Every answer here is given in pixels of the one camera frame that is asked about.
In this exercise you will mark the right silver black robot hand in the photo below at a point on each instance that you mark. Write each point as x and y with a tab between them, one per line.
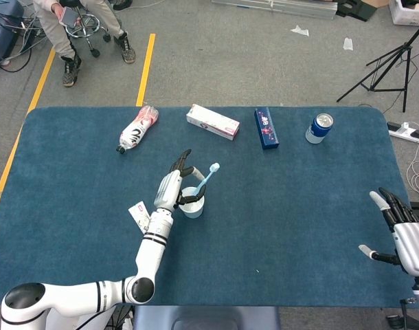
413	244

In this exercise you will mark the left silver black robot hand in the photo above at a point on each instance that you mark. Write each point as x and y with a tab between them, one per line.
168	190

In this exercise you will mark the white floral toothpaste tube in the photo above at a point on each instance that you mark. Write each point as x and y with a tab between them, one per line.
139	213

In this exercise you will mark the light blue toothbrush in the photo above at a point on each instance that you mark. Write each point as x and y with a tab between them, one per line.
204	180

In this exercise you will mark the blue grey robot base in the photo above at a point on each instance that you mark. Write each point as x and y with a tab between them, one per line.
202	316

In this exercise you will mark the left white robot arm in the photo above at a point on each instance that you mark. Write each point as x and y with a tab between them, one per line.
151	251

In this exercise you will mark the white pink toothpaste box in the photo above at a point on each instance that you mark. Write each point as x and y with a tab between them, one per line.
213	122

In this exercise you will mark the dark blue carton box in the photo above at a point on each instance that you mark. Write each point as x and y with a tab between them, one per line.
266	129

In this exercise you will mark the white plastic bin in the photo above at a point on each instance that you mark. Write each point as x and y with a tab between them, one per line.
402	15

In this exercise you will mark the plastic bottle with black cap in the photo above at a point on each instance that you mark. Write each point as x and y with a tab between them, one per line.
135	132

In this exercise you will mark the blue table mat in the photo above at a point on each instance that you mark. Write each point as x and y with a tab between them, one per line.
333	172

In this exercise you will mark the white power strip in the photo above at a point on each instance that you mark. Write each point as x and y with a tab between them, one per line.
402	130

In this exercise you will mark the yellow floor tape strip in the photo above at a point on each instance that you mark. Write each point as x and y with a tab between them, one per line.
41	82
146	68

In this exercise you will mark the blue white drink can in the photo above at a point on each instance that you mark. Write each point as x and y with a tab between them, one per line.
317	132

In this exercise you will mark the chrome wheeled stool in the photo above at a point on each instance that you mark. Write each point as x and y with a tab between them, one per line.
95	52

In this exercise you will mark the white robot body cover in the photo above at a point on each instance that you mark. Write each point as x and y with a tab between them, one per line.
68	321

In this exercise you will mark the black tripod stand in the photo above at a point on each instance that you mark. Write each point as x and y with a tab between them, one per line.
406	79

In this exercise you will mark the seated person in beige clothes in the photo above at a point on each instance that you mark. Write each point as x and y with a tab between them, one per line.
51	31

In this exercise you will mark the smartphone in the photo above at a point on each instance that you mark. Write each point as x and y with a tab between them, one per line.
68	16

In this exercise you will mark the white paper scrap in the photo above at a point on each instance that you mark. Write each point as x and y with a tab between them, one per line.
348	44
300	31

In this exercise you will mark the aluminium profile beams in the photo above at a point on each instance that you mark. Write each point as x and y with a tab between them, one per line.
299	8

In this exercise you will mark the dark blue machine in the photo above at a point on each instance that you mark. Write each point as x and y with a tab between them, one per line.
0	38

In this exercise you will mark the black bracket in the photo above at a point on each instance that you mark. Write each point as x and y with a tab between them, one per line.
353	10

